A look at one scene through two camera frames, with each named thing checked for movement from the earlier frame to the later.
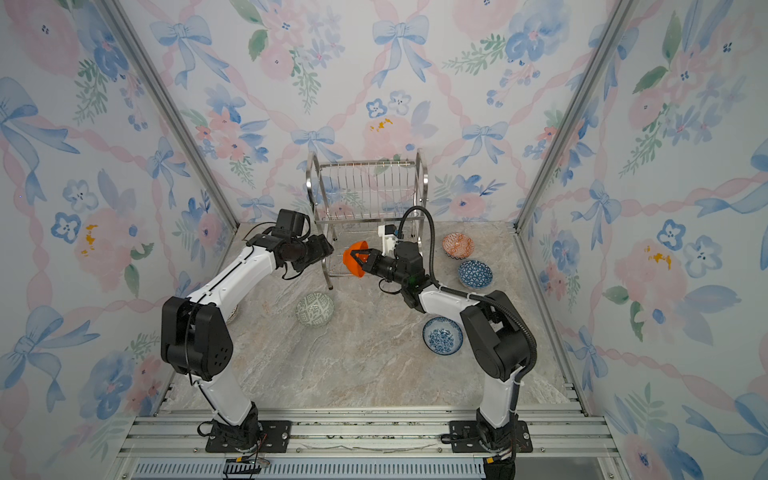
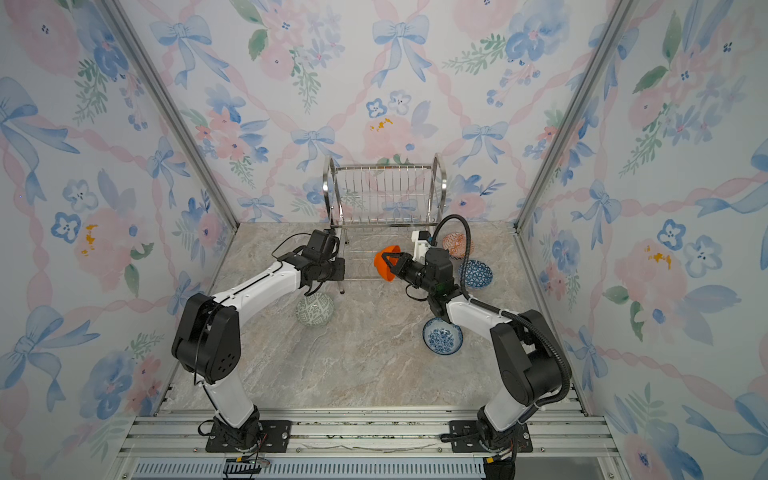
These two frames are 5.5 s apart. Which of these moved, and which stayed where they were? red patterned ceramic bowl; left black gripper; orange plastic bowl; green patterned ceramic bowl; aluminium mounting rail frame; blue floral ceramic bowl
Moved: orange plastic bowl; left black gripper
Stayed: aluminium mounting rail frame; blue floral ceramic bowl; green patterned ceramic bowl; red patterned ceramic bowl
